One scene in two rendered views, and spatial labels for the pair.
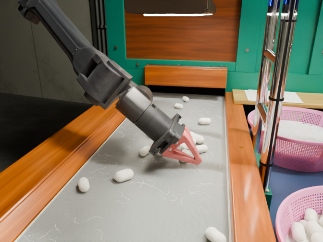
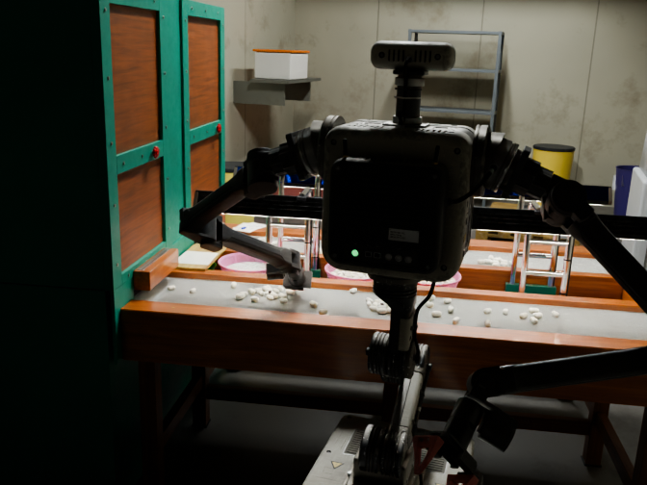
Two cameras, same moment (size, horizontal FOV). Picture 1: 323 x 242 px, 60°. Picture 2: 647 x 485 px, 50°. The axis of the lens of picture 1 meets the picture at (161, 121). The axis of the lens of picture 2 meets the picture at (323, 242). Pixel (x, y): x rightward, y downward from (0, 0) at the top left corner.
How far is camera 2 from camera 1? 2.52 m
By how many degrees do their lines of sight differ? 88
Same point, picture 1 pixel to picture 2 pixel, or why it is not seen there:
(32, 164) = (312, 319)
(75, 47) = (279, 250)
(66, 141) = (278, 315)
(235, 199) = (335, 283)
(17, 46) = not seen: outside the picture
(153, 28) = (130, 233)
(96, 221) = (346, 310)
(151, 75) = (152, 278)
